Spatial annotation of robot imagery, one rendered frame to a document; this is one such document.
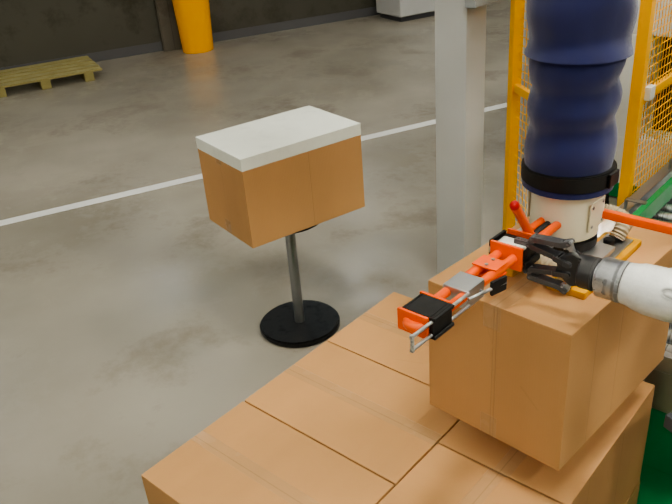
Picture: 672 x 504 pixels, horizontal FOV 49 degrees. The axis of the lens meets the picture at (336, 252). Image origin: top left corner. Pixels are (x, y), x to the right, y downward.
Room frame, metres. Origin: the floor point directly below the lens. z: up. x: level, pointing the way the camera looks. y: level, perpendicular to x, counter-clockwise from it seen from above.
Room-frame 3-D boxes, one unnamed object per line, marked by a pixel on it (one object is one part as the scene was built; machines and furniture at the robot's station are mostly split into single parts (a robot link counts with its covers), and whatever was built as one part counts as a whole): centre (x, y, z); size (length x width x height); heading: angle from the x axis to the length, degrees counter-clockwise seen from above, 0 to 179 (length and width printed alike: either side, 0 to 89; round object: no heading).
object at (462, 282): (1.34, -0.27, 1.19); 0.07 x 0.07 x 0.04; 46
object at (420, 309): (1.25, -0.17, 1.20); 0.08 x 0.07 x 0.05; 136
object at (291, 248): (3.07, 0.21, 0.31); 0.40 x 0.40 x 0.62
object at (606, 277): (1.33, -0.58, 1.20); 0.09 x 0.06 x 0.09; 137
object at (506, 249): (1.49, -0.42, 1.20); 0.10 x 0.08 x 0.06; 46
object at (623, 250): (1.61, -0.66, 1.09); 0.34 x 0.10 x 0.05; 136
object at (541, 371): (1.66, -0.58, 0.87); 0.60 x 0.40 x 0.40; 133
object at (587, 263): (1.38, -0.53, 1.20); 0.09 x 0.07 x 0.08; 47
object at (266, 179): (3.07, 0.21, 0.82); 0.60 x 0.40 x 0.40; 124
